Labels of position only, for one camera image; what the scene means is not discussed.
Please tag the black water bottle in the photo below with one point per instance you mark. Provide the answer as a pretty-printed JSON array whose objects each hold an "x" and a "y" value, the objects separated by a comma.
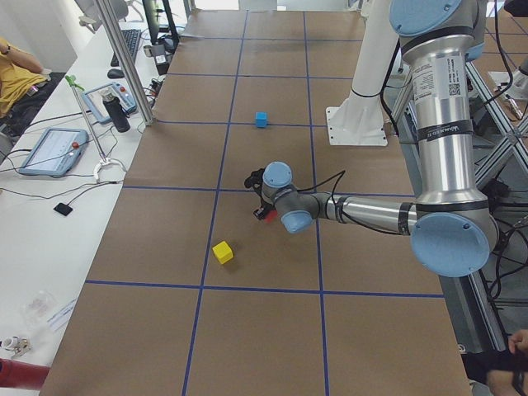
[{"x": 115, "y": 111}]

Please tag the clear plastic bag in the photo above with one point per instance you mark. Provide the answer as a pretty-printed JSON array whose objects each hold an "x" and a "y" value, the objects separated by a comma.
[{"x": 38, "y": 308}]

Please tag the blue wooden cube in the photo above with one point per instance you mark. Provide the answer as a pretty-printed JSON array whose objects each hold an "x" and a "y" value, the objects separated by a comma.
[{"x": 261, "y": 119}]

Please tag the blue teach pendant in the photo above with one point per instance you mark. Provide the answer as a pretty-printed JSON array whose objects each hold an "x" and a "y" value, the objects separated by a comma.
[
  {"x": 95, "y": 100},
  {"x": 55, "y": 153}
]

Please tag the aluminium frame post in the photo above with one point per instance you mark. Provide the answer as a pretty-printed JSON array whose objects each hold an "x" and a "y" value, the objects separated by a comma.
[{"x": 117, "y": 41}]

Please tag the blue teach pendant far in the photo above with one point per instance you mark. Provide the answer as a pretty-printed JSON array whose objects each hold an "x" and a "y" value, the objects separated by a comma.
[{"x": 95, "y": 100}]

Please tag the black keyboard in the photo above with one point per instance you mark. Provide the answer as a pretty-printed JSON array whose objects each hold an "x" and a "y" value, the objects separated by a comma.
[{"x": 132, "y": 39}]

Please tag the yellow wooden cube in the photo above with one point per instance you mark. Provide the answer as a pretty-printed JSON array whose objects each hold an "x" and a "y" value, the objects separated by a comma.
[{"x": 222, "y": 252}]

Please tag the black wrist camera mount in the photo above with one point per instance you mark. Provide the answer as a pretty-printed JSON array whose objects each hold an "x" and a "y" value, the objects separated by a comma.
[{"x": 254, "y": 180}]

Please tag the blue teach pendant near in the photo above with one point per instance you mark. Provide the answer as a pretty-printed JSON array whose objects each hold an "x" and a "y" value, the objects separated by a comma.
[{"x": 55, "y": 153}]

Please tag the small metal parts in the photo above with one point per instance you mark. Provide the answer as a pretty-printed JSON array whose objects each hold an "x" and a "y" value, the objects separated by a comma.
[{"x": 18, "y": 346}]

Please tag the person hand at edge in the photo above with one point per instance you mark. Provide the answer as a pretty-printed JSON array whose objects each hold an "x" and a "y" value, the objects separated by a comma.
[{"x": 518, "y": 343}]

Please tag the black computer mouse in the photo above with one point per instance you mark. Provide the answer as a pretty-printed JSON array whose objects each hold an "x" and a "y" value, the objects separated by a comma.
[{"x": 115, "y": 73}]

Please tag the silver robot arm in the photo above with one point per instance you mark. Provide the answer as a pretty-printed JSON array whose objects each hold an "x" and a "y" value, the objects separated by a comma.
[{"x": 449, "y": 224}]

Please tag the red cylinder object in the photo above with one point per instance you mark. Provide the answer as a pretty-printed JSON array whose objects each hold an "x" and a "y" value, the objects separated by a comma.
[{"x": 21, "y": 375}]

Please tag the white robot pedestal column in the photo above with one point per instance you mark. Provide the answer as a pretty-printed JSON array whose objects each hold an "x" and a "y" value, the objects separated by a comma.
[{"x": 359, "y": 120}]

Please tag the small black square pad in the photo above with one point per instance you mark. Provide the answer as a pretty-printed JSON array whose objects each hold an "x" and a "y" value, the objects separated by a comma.
[{"x": 63, "y": 209}]

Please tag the person in yellow shirt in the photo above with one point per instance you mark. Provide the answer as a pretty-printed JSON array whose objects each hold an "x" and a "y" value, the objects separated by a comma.
[{"x": 24, "y": 88}]

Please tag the green grabber stick tool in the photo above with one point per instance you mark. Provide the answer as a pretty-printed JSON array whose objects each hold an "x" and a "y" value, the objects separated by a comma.
[{"x": 104, "y": 160}]

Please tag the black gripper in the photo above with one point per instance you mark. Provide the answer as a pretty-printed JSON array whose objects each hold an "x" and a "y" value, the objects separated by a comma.
[{"x": 265, "y": 205}]

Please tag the red wooden cube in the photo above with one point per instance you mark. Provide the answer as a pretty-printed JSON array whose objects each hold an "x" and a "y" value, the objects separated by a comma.
[{"x": 270, "y": 216}]

